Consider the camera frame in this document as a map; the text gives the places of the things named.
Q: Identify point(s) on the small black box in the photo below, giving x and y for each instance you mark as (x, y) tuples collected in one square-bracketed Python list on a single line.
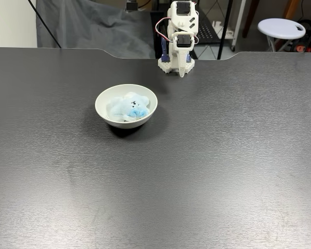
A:
[(131, 5)]

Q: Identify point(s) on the white rack post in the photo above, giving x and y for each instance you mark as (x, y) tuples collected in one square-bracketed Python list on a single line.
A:
[(238, 26)]

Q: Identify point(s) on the white round stool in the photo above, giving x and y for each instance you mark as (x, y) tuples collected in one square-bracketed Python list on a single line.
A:
[(280, 28)]

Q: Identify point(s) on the orange black tool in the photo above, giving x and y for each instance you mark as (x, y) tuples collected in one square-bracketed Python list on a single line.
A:
[(302, 48)]

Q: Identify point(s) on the skyblue plush doll with keyring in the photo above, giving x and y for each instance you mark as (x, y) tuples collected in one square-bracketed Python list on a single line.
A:
[(124, 106)]

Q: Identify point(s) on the grey cloth backdrop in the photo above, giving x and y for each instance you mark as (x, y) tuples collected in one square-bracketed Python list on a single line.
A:
[(93, 31)]

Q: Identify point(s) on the black metal pole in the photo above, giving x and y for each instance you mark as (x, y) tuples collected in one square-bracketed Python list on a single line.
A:
[(225, 31)]

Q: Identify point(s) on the brown wooden leg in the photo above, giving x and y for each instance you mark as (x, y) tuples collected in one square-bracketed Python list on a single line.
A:
[(291, 7), (249, 18)]

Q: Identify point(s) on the blue table clamp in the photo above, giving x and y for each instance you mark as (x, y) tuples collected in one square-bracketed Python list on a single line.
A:
[(166, 57), (188, 58)]

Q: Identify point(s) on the thin black stand leg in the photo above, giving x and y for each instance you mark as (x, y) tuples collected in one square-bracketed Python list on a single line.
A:
[(45, 24)]

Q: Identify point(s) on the black perforated shelf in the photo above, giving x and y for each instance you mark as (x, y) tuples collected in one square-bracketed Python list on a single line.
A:
[(207, 31)]

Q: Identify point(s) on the white bowl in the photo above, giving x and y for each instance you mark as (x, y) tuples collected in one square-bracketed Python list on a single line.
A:
[(101, 103)]

